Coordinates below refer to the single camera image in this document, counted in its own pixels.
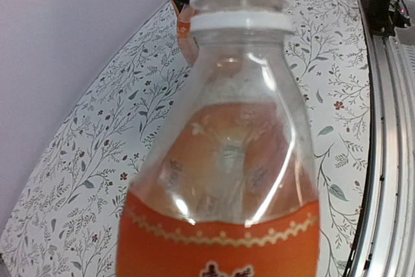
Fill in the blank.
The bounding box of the orange grey-label tea bottle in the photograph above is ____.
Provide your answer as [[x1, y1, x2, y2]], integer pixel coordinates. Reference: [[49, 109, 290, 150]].
[[176, 4, 198, 67]]

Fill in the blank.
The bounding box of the slim red-label tea bottle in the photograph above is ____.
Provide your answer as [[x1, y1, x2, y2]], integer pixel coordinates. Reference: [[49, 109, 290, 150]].
[[115, 0, 320, 276]]

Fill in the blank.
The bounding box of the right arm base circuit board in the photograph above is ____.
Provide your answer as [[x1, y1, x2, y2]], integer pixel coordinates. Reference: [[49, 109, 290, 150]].
[[394, 0, 411, 29]]

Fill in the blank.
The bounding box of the floral patterned table mat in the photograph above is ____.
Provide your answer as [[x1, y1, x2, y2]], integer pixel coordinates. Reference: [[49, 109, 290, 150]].
[[1, 0, 370, 276]]

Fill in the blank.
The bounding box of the front aluminium rail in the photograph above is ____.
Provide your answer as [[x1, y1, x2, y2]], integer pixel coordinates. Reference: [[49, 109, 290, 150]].
[[344, 18, 414, 276]]

